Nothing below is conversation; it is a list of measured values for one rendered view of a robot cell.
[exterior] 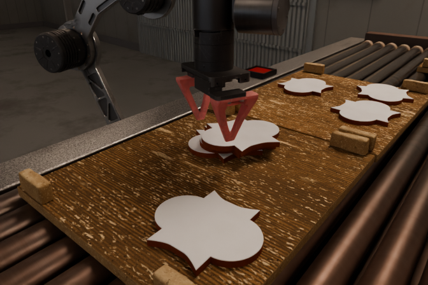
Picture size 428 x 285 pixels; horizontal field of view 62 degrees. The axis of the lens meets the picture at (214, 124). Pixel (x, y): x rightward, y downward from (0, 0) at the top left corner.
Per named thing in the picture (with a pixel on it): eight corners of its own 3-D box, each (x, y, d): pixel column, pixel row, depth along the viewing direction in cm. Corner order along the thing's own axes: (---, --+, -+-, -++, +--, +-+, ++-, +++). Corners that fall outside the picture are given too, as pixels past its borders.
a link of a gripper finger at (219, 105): (232, 125, 58) (233, 68, 54) (257, 142, 52) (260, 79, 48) (194, 133, 55) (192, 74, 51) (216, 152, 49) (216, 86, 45)
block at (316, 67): (302, 71, 105) (304, 62, 104) (306, 70, 106) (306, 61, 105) (321, 75, 101) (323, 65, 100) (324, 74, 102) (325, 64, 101)
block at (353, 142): (328, 146, 60) (330, 131, 59) (332, 142, 61) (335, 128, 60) (364, 157, 56) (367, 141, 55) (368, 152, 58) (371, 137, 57)
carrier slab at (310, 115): (213, 112, 79) (213, 105, 78) (301, 74, 107) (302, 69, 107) (376, 163, 58) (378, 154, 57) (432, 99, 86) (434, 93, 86)
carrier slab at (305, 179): (18, 196, 49) (16, 186, 49) (209, 112, 78) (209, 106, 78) (211, 356, 29) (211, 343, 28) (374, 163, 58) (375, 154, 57)
